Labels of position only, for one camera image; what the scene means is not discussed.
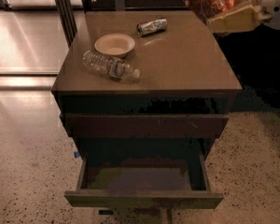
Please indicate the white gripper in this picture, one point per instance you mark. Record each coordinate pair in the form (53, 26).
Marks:
(277, 6)

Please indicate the closed top drawer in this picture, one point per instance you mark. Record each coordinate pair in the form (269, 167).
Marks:
(143, 126)

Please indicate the red coke can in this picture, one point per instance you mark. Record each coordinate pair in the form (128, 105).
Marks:
(206, 9)

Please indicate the blue tape piece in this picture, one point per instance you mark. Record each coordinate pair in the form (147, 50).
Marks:
(76, 154)

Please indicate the cream paper bowl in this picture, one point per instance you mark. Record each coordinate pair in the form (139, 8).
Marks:
(118, 45)

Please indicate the brown drawer cabinet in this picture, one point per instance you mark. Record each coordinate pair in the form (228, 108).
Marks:
(183, 72)

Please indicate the clear plastic water bottle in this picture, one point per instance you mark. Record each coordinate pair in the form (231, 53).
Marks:
(109, 66)

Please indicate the open middle drawer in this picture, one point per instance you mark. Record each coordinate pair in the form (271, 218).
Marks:
(177, 183)

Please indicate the silver energy drink can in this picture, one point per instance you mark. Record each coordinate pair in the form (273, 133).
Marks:
(152, 27)

